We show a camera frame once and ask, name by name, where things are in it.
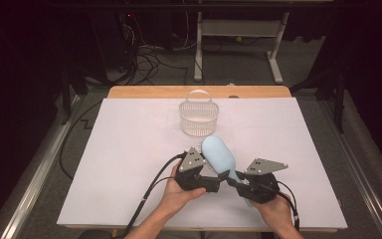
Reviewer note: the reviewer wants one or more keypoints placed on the white table cover sheet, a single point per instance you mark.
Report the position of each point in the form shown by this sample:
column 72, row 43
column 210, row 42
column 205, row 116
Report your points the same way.
column 112, row 159

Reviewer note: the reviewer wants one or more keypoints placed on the person's grey trousers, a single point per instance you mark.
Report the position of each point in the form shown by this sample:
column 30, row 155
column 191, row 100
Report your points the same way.
column 209, row 235

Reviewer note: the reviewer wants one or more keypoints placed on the white slotted plastic basket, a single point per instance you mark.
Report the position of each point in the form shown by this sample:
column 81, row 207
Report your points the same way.
column 199, row 118

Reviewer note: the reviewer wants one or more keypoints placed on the wooden table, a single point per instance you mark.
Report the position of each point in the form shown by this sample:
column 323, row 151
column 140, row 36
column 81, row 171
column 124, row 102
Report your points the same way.
column 146, row 92

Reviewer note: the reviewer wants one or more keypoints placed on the person's right hand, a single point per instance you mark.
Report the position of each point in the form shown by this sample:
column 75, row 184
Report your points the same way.
column 275, row 212

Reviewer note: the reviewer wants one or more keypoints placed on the white metal stand frame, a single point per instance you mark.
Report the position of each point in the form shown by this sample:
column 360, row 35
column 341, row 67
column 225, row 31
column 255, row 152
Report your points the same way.
column 242, row 28

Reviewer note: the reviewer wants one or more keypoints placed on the black metal stand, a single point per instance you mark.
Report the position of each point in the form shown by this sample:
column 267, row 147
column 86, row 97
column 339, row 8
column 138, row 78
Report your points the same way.
column 69, row 96
column 336, row 96

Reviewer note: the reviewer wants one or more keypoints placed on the person's left hand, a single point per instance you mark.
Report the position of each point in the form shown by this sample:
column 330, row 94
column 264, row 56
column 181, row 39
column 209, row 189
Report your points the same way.
column 179, row 197

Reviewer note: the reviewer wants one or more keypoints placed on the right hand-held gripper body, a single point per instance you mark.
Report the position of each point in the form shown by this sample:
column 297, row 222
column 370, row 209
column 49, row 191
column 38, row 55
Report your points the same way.
column 260, row 186

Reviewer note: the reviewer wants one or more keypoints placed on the aluminium floor rail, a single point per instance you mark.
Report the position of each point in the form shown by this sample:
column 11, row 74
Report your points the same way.
column 361, row 169
column 36, row 176

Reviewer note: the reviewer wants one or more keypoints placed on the light blue hairbrush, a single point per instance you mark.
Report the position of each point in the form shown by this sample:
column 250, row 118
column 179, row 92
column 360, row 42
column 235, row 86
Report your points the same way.
column 217, row 154

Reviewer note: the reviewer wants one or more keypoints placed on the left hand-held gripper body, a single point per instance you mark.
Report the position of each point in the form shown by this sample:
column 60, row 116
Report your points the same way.
column 192, row 176

